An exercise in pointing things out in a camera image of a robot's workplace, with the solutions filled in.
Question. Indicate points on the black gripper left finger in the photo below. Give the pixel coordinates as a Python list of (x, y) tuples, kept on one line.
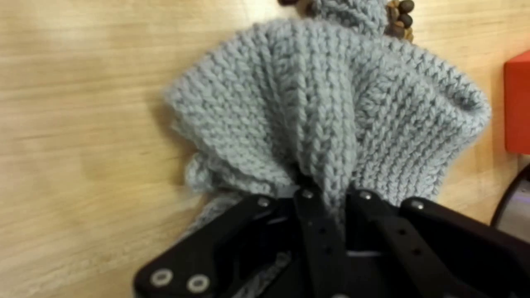
[(220, 259)]

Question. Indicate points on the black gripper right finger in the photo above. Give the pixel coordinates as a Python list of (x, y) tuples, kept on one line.
[(440, 254)]

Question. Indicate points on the brown crumbs pile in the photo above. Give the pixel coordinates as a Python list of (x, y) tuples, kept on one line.
[(402, 19)]

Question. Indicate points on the red foam block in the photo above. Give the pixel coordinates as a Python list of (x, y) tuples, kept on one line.
[(518, 100)]

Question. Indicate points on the gray knitted cloth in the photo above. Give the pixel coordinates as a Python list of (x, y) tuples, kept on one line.
[(331, 110)]

